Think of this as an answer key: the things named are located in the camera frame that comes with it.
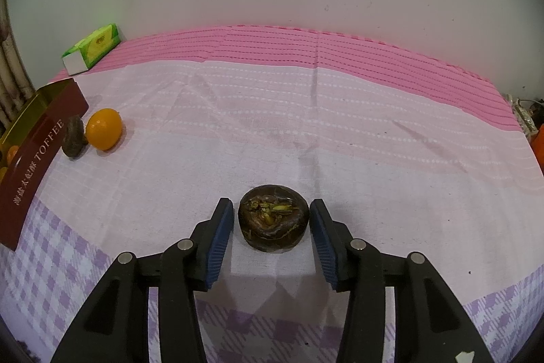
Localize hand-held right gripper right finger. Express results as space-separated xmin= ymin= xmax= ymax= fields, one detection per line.
xmin=309 ymin=198 xmax=496 ymax=363

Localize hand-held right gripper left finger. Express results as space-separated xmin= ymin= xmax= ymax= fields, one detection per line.
xmin=50 ymin=197 xmax=235 ymax=363

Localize dark water chestnut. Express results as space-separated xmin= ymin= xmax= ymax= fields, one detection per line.
xmin=237 ymin=184 xmax=309 ymax=252
xmin=62 ymin=115 xmax=90 ymax=158

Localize gold rectangular tin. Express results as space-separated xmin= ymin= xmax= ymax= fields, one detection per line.
xmin=0 ymin=78 xmax=89 ymax=252

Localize pink checked tablecloth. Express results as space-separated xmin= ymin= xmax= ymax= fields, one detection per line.
xmin=0 ymin=25 xmax=544 ymax=363

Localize green tissue box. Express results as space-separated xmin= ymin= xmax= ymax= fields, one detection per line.
xmin=61 ymin=23 xmax=122 ymax=76

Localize orange object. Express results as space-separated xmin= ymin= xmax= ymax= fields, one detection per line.
xmin=531 ymin=124 xmax=544 ymax=172

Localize shiny wrapped item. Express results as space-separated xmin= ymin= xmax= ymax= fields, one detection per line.
xmin=506 ymin=93 xmax=538 ymax=138

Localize beige patterned curtain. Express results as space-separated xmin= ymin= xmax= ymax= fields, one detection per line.
xmin=0 ymin=0 xmax=37 ymax=126

